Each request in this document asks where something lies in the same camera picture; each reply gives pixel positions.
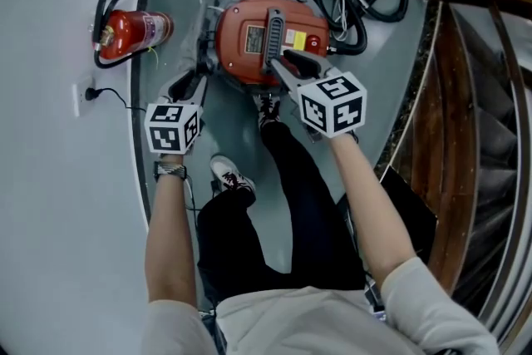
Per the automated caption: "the white right sneaker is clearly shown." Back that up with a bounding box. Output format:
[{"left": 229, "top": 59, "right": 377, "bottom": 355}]
[{"left": 254, "top": 94, "right": 282, "bottom": 131}]

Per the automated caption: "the red fire extinguisher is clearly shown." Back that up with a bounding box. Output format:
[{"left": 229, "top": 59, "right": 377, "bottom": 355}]
[{"left": 87, "top": 0, "right": 175, "bottom": 70}]

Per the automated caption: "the black plug with cable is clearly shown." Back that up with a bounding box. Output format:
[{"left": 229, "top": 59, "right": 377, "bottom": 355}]
[{"left": 84, "top": 86, "right": 149, "bottom": 112}]

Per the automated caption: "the person's left forearm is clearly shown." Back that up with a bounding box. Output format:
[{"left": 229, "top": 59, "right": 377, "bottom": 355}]
[{"left": 144, "top": 176, "right": 199, "bottom": 308}]

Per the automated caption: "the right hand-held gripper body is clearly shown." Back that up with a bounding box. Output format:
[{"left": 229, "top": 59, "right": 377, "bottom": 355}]
[{"left": 289, "top": 70, "right": 369, "bottom": 143}]

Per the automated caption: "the black box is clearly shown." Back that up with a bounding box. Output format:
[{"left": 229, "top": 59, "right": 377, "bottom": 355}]
[{"left": 379, "top": 165, "right": 440, "bottom": 259}]

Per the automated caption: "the person's leg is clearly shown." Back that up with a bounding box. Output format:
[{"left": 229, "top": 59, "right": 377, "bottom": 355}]
[
  {"left": 195, "top": 189, "right": 293, "bottom": 305},
  {"left": 259, "top": 122, "right": 367, "bottom": 293}
]

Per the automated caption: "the person's right leg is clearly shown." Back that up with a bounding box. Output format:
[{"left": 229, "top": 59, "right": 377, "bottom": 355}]
[{"left": 259, "top": 122, "right": 367, "bottom": 293}]

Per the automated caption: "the white sneaker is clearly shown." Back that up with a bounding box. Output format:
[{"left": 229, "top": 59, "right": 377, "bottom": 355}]
[
  {"left": 254, "top": 94, "right": 282, "bottom": 131},
  {"left": 209, "top": 154, "right": 257, "bottom": 197}
]

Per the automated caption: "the striped wristband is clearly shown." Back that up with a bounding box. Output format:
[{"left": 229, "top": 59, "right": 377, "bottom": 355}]
[{"left": 153, "top": 160, "right": 189, "bottom": 182}]

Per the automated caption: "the white wall socket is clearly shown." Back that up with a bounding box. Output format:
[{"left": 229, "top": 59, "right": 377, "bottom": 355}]
[{"left": 71, "top": 76, "right": 98, "bottom": 119}]

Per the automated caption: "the red drum vacuum cleaner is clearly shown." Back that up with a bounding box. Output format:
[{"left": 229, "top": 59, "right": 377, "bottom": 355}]
[{"left": 198, "top": 0, "right": 333, "bottom": 96}]

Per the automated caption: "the black floor cable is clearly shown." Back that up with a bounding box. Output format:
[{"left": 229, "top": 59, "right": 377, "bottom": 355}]
[{"left": 184, "top": 175, "right": 201, "bottom": 222}]

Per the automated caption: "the person's right forearm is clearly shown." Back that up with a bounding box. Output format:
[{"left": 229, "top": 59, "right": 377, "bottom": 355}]
[{"left": 328, "top": 132, "right": 420, "bottom": 288}]

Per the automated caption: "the person's white shirt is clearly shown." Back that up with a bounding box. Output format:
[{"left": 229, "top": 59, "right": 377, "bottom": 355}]
[{"left": 140, "top": 255, "right": 503, "bottom": 355}]

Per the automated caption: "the person's left leg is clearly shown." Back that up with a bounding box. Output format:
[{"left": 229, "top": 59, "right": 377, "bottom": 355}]
[{"left": 195, "top": 189, "right": 293, "bottom": 305}]

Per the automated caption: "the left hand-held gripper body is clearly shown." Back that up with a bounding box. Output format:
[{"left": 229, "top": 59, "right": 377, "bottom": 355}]
[{"left": 144, "top": 102, "right": 206, "bottom": 157}]

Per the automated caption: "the white left sneaker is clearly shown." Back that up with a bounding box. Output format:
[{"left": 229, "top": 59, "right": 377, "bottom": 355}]
[{"left": 209, "top": 154, "right": 257, "bottom": 197}]

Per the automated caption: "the wooden stair railing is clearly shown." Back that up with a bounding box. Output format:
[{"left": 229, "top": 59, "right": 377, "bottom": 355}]
[{"left": 373, "top": 0, "right": 532, "bottom": 346}]

